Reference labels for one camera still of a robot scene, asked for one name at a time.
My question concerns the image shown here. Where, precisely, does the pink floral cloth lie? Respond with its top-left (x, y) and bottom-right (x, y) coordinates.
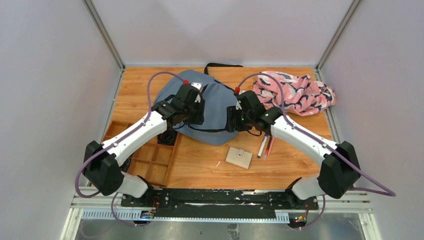
top-left (252, 71), bottom-right (336, 116)

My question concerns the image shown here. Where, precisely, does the blue student backpack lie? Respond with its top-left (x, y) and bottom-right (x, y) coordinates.
top-left (153, 69), bottom-right (238, 146)

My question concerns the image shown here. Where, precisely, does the pink pen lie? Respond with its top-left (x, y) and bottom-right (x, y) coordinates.
top-left (267, 136), bottom-right (275, 156)

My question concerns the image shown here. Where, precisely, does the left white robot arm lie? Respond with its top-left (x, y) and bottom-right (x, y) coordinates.
top-left (82, 82), bottom-right (205, 207)

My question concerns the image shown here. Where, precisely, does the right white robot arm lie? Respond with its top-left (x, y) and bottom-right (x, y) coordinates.
top-left (227, 90), bottom-right (361, 209)

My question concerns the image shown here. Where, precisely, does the wooden compartment tray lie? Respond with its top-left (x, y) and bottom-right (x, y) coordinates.
top-left (120, 133), bottom-right (182, 188)

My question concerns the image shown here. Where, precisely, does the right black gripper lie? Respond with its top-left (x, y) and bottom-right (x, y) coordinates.
top-left (225, 105), bottom-right (254, 132)

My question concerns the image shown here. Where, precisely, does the aluminium frame rail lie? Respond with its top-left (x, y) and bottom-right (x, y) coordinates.
top-left (60, 188), bottom-right (382, 240)

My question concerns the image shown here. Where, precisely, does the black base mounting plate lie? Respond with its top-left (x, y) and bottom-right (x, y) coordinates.
top-left (120, 188), bottom-right (319, 219)

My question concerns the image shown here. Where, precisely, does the blue cap marker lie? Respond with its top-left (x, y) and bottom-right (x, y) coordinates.
top-left (256, 133), bottom-right (269, 159)

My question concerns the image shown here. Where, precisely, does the beige snap wallet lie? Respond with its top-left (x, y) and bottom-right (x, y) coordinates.
top-left (225, 147), bottom-right (253, 170)

